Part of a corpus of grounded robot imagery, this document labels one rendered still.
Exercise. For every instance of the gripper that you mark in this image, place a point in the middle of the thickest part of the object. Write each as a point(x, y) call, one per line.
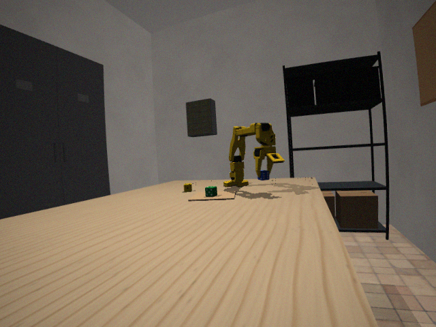
point(260, 153)

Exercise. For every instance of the green die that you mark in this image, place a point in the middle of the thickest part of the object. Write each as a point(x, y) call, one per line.
point(211, 191)

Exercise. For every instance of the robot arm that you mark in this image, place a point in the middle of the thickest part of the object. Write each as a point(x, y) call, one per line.
point(237, 163)

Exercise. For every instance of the yellow die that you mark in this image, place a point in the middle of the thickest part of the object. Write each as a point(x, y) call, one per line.
point(187, 187)

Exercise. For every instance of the blue die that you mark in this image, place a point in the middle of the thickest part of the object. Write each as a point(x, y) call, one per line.
point(264, 175)

